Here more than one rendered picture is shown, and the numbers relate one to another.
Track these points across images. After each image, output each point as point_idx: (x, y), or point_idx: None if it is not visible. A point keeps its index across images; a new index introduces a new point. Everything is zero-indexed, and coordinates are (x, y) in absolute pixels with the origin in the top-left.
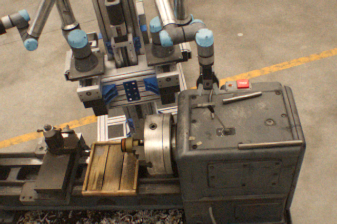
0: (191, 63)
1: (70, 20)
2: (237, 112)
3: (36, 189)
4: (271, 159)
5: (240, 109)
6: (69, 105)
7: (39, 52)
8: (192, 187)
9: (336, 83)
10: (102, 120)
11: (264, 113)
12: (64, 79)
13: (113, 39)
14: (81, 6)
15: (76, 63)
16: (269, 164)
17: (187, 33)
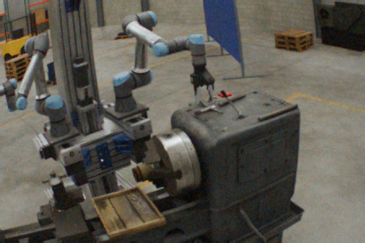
0: (118, 172)
1: (45, 89)
2: (237, 107)
3: (62, 237)
4: (283, 129)
5: (238, 105)
6: (26, 223)
7: None
8: (226, 187)
9: None
10: None
11: (257, 103)
12: (13, 205)
13: (78, 106)
14: (5, 153)
15: (53, 129)
16: (282, 134)
17: (178, 41)
